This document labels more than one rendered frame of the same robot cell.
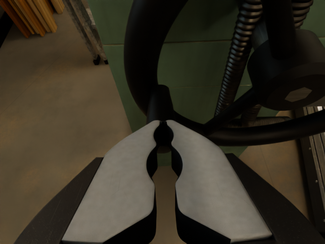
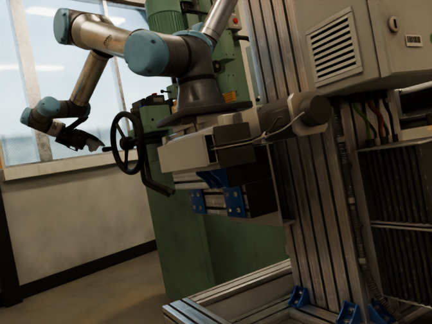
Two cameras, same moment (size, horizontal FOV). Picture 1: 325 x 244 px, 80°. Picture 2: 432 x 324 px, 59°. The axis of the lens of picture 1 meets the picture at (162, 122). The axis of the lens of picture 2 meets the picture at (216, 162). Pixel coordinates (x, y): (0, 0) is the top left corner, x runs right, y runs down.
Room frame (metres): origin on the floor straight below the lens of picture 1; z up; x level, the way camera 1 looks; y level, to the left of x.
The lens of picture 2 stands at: (-0.73, -1.65, 0.68)
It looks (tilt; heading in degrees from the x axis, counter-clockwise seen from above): 1 degrees down; 49
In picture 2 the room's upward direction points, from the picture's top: 11 degrees counter-clockwise
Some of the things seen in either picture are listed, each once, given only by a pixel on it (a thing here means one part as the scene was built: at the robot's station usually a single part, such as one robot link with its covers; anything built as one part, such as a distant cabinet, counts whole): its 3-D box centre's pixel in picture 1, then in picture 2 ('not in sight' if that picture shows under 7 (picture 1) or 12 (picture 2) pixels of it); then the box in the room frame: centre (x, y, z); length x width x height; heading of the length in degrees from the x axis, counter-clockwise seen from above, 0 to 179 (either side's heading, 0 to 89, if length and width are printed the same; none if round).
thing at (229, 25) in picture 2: not in sight; (229, 15); (0.78, -0.26, 1.40); 0.10 x 0.06 x 0.16; 179
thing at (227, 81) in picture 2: not in sight; (226, 85); (0.65, -0.28, 1.02); 0.09 x 0.07 x 0.12; 89
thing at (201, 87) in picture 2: not in sight; (198, 95); (0.02, -0.78, 0.87); 0.15 x 0.15 x 0.10
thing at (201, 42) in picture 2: not in sight; (189, 56); (0.02, -0.78, 0.98); 0.13 x 0.12 x 0.14; 7
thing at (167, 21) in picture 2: not in sight; (167, 30); (0.46, -0.12, 1.35); 0.18 x 0.18 x 0.31
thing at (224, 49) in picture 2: not in sight; (222, 46); (0.68, -0.27, 1.22); 0.09 x 0.08 x 0.15; 179
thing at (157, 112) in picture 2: not in sight; (150, 117); (0.27, -0.12, 0.91); 0.15 x 0.14 x 0.09; 89
